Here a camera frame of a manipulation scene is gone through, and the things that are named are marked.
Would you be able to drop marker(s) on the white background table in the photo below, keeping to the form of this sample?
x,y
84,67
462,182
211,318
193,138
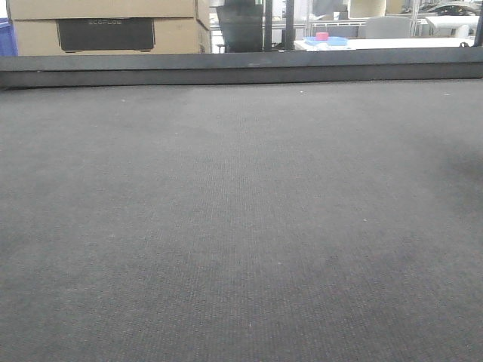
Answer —
x,y
389,43

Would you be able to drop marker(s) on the upper cardboard box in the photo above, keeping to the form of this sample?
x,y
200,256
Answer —
x,y
43,15

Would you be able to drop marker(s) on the grey office chair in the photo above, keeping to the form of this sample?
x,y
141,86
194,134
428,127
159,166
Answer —
x,y
387,27

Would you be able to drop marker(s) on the dark conveyor belt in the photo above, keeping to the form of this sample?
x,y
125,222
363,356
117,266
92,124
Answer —
x,y
297,222

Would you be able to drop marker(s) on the pink small container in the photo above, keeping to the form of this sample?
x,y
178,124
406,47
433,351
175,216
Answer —
x,y
322,36

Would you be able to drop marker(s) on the blue plastic crate far left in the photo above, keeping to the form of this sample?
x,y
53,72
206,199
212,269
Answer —
x,y
8,45

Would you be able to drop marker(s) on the black office chair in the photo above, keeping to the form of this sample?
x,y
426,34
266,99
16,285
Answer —
x,y
241,27

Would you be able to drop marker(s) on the lower cardboard box black label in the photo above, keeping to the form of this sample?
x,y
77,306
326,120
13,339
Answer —
x,y
108,36

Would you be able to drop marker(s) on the black vertical post left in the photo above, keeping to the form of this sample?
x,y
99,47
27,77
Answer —
x,y
267,43

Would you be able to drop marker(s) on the blue flat tray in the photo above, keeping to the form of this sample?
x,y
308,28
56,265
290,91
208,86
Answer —
x,y
331,41

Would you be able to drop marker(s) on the black vertical post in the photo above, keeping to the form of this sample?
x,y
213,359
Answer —
x,y
267,43
289,22

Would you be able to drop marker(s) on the black vertical post right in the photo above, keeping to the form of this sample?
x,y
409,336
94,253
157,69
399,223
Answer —
x,y
289,22

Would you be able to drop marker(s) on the black conveyor side rail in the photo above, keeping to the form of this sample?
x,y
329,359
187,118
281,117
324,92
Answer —
x,y
244,68

